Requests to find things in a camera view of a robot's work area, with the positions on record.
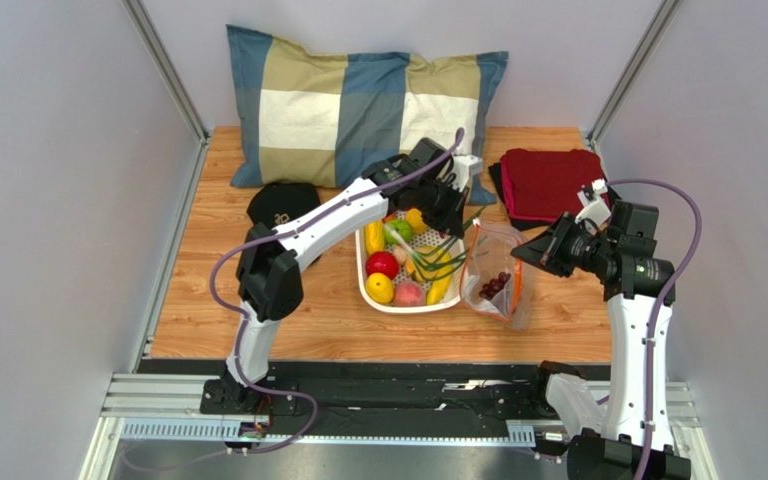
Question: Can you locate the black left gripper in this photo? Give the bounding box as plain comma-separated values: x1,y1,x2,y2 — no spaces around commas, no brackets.
413,179,469,240

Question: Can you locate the green scallion bunch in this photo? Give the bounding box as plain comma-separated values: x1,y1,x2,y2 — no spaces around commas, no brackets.
381,210,469,283

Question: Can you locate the orange yellow peach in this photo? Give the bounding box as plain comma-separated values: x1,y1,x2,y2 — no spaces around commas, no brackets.
403,245,436,283

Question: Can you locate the clear zip top bag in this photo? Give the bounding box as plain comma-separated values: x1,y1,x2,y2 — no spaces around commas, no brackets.
460,218,533,331

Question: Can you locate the dark red grape bunch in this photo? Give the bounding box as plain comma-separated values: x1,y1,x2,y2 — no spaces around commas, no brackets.
479,271,511,301

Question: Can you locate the red apple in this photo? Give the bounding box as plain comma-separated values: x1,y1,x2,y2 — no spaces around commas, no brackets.
365,250,401,280

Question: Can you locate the pink peach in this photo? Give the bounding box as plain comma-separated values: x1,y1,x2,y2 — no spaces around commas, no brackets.
392,280,426,308

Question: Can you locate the yellow lemon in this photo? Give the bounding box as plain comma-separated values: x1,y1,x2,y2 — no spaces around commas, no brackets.
365,272,395,305

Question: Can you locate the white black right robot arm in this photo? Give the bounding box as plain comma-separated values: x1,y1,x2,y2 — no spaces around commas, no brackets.
511,201,693,479

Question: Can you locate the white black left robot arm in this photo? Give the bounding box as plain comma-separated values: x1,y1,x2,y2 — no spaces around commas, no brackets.
201,138,482,413

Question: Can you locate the small orange fruit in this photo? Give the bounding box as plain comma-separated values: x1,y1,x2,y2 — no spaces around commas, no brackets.
404,208,429,236

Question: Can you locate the green apple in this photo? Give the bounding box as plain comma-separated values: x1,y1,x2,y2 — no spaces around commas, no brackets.
383,218,413,245

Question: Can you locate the beige garlic bulb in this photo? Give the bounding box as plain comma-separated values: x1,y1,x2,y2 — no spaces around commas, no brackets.
392,246,410,266

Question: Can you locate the white perforated plastic basket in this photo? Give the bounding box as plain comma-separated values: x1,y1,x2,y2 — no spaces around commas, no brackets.
355,226,463,314

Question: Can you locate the yellow banana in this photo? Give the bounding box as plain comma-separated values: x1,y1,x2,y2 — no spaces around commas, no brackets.
426,252,454,305

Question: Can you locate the red folded cloth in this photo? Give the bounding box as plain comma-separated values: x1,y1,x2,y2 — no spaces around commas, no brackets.
500,149,605,221

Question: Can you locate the yellow corn cob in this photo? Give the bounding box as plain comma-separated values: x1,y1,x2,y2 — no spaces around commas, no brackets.
363,220,387,256

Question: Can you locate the blue beige checked pillow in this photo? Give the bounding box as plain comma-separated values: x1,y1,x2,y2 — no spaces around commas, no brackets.
226,25,509,189

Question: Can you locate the black embroidered cap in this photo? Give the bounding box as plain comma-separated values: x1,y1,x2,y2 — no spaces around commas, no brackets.
246,183,322,228

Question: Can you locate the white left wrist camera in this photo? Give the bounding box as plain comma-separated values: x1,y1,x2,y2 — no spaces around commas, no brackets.
451,155,484,198

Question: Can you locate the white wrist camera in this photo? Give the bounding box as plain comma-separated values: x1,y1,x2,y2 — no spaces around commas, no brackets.
451,155,484,198
575,179,611,233

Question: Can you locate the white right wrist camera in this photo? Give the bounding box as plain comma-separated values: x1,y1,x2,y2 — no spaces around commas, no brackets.
575,179,611,233

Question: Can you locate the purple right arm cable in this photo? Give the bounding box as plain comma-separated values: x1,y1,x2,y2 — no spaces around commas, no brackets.
530,178,703,480

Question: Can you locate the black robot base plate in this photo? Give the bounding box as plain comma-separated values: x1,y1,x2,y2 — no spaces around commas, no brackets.
138,359,556,438

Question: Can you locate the right aluminium frame post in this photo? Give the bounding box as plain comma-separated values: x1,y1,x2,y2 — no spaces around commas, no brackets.
583,0,684,151

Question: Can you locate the aluminium frame post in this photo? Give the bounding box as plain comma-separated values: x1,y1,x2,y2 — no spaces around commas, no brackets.
122,0,209,142
583,0,684,151

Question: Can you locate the aluminium front rail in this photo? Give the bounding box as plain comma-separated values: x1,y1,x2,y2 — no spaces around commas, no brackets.
100,372,701,449

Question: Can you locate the left aluminium frame post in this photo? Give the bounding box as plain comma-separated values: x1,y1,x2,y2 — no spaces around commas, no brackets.
122,0,209,142

